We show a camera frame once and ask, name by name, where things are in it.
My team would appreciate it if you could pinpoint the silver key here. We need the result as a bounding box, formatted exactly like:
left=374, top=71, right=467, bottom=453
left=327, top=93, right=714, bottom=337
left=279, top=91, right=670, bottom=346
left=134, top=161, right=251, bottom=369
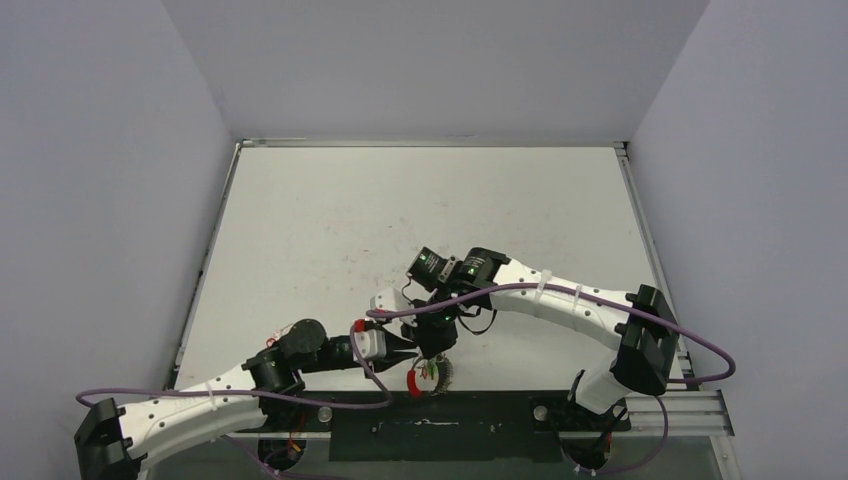
left=272, top=323, right=293, bottom=338

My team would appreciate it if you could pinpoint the steel key organizer ring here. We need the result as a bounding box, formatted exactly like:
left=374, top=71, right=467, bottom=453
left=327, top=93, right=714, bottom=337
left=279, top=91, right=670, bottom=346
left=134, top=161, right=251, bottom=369
left=405, top=354, right=455, bottom=399

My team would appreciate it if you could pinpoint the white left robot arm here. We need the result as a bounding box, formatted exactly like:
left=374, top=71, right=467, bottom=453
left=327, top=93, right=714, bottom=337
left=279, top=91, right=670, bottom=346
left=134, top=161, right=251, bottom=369
left=74, top=319, right=417, bottom=479

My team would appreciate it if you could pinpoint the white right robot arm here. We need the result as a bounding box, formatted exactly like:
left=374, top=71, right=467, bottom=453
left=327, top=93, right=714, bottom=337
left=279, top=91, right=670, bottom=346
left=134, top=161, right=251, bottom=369
left=371, top=247, right=679, bottom=429

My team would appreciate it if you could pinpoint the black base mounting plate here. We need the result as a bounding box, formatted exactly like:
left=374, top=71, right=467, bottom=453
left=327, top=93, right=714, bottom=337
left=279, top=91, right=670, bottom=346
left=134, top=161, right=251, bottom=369
left=245, top=390, right=631, bottom=469

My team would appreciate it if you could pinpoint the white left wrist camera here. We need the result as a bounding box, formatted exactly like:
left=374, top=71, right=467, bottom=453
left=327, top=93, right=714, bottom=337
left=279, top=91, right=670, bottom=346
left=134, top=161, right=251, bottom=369
left=351, top=319, right=388, bottom=363

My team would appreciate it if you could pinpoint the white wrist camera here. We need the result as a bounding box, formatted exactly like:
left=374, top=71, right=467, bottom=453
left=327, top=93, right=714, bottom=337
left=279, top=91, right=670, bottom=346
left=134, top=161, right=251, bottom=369
left=369, top=287, right=416, bottom=326
left=351, top=319, right=388, bottom=363

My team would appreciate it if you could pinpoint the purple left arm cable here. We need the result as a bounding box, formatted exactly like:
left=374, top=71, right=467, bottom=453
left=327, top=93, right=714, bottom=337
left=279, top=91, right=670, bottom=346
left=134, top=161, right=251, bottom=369
left=74, top=321, right=395, bottom=411

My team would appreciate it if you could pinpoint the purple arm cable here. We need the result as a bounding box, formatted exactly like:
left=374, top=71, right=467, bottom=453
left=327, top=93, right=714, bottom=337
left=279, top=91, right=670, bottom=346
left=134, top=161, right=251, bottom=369
left=365, top=283, right=738, bottom=475
left=74, top=321, right=395, bottom=411

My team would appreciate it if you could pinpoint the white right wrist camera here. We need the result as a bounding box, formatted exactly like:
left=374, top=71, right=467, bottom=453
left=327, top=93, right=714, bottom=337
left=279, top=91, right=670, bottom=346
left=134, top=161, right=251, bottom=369
left=369, top=287, right=416, bottom=326

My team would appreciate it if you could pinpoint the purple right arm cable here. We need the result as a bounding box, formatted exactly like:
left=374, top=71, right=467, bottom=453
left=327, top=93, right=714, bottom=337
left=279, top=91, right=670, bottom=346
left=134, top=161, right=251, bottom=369
left=365, top=283, right=738, bottom=475

